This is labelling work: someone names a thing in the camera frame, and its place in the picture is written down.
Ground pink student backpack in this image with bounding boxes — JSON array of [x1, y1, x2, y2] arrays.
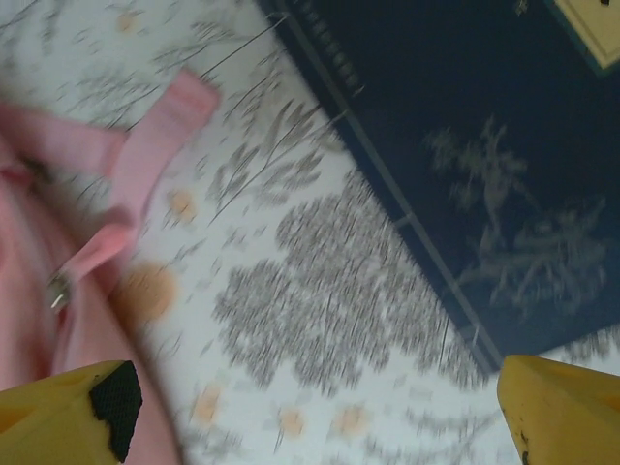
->
[[0, 67, 222, 465]]

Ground floral table cloth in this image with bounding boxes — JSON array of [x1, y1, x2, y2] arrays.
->
[[0, 0, 620, 465]]

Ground large dark blue book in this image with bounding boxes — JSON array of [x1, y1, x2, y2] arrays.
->
[[256, 0, 620, 377]]

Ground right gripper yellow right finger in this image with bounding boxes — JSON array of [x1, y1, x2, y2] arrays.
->
[[498, 354, 620, 465]]

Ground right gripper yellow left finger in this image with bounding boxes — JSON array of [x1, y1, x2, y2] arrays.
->
[[0, 360, 144, 465]]

